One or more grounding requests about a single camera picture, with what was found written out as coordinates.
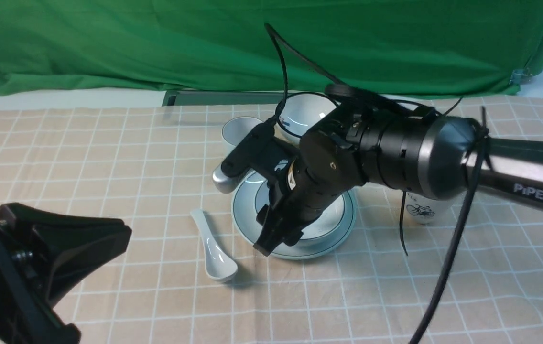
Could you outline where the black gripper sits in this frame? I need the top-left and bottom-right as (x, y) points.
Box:
(253, 115), (369, 257)

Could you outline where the pale green ceramic spoon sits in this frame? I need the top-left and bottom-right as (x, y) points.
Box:
(190, 209), (238, 283)

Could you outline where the pale green ceramic cup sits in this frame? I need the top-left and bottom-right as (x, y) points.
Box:
(212, 116), (262, 194)

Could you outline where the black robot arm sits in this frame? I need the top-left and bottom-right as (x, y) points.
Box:
(253, 108), (543, 256)

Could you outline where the pale green ceramic plate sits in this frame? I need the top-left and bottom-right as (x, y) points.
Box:
(231, 172), (356, 260)

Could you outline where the pale green ceramic bowl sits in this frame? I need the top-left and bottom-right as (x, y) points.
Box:
(245, 172), (348, 246)

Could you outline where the beige checkered tablecloth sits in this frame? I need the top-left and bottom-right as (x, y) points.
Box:
(0, 105), (543, 344)

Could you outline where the white bowl with black rim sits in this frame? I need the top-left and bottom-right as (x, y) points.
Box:
(277, 92), (337, 146)

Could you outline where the white cup with bicycle print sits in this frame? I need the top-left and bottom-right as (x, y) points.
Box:
(402, 192), (455, 225)

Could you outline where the white plate with cartoon print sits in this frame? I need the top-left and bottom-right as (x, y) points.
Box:
(388, 98), (441, 116)

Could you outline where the green backdrop cloth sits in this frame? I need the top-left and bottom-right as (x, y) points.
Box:
(0, 0), (543, 97)

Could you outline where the metal clamp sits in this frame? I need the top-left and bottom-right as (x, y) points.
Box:
(510, 68), (533, 85)

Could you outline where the black cable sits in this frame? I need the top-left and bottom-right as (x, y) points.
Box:
(264, 22), (492, 344)

